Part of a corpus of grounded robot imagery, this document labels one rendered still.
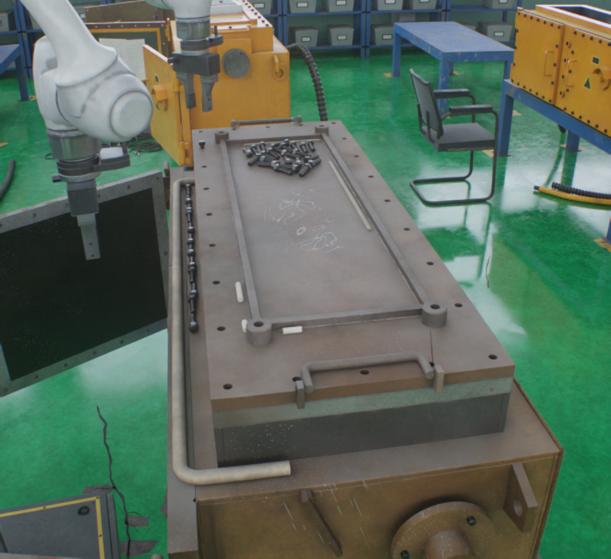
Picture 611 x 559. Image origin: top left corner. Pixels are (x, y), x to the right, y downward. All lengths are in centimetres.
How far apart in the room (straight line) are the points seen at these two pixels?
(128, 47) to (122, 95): 433
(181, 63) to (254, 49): 204
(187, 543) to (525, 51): 504
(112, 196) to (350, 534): 136
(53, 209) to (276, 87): 210
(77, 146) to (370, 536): 80
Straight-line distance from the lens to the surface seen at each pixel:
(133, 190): 220
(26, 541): 232
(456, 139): 503
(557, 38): 527
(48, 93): 120
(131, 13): 656
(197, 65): 188
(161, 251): 233
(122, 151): 129
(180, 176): 216
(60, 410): 328
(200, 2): 185
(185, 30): 187
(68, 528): 231
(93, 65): 106
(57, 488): 292
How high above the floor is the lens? 198
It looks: 28 degrees down
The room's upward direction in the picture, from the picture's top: 1 degrees counter-clockwise
